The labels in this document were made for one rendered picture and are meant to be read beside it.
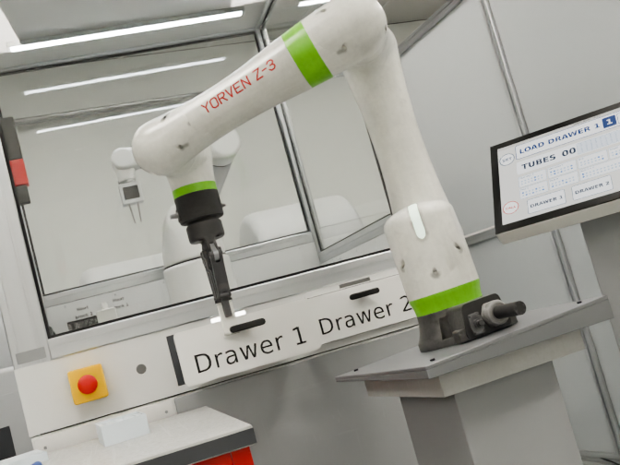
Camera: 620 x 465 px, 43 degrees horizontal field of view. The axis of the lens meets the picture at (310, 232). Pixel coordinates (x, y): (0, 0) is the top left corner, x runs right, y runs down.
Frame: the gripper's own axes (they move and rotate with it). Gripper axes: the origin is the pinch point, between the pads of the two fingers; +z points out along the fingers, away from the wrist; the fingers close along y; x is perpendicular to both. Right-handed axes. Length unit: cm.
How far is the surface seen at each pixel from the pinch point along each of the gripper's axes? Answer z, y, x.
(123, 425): 14.3, 7.5, -25.0
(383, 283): 1.4, -17.5, 40.9
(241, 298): -4.0, -19.6, 7.1
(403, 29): -183, -362, 240
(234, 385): 14.6, -19.3, 0.6
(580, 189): -8, -1, 89
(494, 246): -3, -160, 150
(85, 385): 5.5, -12.0, -30.3
